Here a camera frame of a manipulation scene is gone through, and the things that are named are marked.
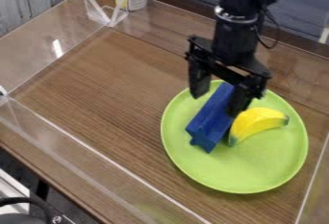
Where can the yellow toy banana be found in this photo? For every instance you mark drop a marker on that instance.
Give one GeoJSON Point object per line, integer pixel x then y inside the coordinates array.
{"type": "Point", "coordinates": [252, 121]}

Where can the clear acrylic enclosure wall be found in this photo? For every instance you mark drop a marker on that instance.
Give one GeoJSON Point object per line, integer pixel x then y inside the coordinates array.
{"type": "Point", "coordinates": [85, 89]}

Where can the blue cross-shaped block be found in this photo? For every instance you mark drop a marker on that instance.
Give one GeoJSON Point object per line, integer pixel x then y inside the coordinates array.
{"type": "Point", "coordinates": [211, 121]}

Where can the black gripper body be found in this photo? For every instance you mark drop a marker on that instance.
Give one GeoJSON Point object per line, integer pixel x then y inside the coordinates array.
{"type": "Point", "coordinates": [227, 55]}

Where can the green round plate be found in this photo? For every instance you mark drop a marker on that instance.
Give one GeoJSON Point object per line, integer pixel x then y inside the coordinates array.
{"type": "Point", "coordinates": [257, 158]}

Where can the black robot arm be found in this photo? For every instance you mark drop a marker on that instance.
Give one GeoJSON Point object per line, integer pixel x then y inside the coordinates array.
{"type": "Point", "coordinates": [243, 8]}

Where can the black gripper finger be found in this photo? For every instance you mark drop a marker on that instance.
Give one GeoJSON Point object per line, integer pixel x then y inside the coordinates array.
{"type": "Point", "coordinates": [239, 97]}
{"type": "Point", "coordinates": [199, 78]}

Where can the clear acrylic corner bracket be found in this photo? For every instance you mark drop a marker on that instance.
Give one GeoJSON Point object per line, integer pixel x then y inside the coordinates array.
{"type": "Point", "coordinates": [105, 15]}

